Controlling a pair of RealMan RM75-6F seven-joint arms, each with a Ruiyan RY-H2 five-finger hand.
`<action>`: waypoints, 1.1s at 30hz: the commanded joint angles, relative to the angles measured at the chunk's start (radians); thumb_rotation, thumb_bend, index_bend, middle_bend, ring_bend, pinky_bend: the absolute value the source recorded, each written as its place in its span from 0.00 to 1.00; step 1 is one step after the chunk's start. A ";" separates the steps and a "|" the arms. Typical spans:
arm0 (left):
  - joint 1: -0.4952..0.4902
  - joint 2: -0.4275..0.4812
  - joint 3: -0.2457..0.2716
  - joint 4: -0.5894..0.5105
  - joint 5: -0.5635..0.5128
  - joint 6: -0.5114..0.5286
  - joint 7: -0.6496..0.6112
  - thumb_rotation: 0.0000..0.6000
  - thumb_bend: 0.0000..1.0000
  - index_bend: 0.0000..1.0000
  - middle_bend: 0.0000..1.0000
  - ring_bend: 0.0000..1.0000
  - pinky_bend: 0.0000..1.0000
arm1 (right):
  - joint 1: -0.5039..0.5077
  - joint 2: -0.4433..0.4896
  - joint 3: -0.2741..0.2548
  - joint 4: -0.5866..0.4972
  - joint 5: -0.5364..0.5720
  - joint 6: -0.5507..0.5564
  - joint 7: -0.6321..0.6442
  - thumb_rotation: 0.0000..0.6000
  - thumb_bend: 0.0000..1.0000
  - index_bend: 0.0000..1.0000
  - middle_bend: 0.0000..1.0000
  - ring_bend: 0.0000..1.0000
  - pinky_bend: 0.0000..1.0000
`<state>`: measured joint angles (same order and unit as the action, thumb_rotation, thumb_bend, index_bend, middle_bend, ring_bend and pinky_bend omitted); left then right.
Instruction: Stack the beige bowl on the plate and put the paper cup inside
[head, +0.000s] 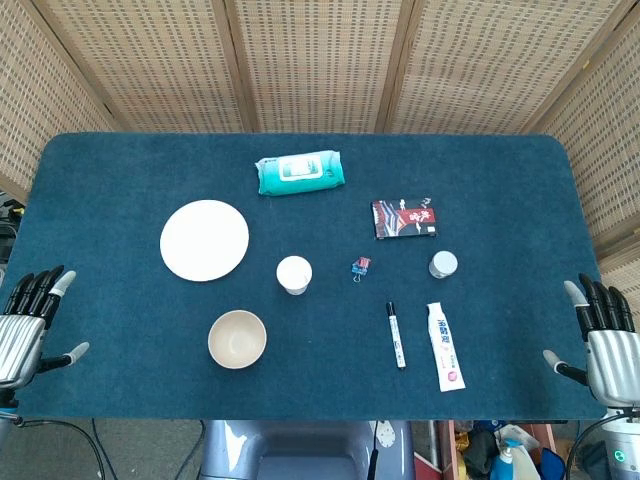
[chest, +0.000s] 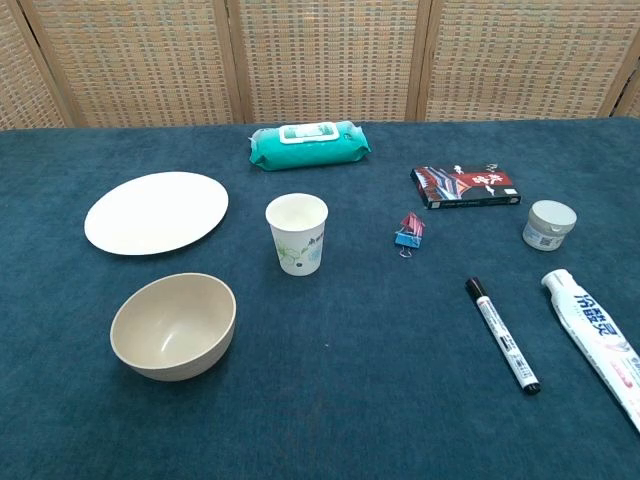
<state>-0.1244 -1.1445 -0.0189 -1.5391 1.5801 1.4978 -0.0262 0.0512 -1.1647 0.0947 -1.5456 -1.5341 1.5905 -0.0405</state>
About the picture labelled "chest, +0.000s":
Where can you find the white paper cup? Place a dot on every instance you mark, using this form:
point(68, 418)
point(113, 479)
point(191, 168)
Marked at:
point(297, 250)

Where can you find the beige bowl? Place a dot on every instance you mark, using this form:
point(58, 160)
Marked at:
point(170, 327)

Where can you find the white round plate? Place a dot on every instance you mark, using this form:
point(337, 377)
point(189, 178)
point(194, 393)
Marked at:
point(155, 212)

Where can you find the blue binder clip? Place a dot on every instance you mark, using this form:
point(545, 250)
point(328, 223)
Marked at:
point(404, 240)

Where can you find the green wet wipes pack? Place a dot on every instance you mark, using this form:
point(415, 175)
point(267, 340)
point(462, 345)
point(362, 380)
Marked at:
point(310, 152)

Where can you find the red binder clip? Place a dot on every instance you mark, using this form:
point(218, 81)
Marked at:
point(415, 225)

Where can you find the blue table cloth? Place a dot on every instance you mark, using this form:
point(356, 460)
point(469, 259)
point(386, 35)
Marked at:
point(350, 360)

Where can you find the black red card box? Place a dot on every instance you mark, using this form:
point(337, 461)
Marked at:
point(465, 182)

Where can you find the woven folding screen panel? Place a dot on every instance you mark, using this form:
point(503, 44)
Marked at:
point(330, 60)
point(20, 75)
point(633, 100)
point(525, 60)
point(130, 60)

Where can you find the black white marker pen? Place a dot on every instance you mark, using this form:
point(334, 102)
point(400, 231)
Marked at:
point(500, 332)

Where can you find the white round jar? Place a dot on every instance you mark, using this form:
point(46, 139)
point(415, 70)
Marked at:
point(547, 225)

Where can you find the white toothpaste tube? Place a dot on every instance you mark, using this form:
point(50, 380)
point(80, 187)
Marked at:
point(595, 330)

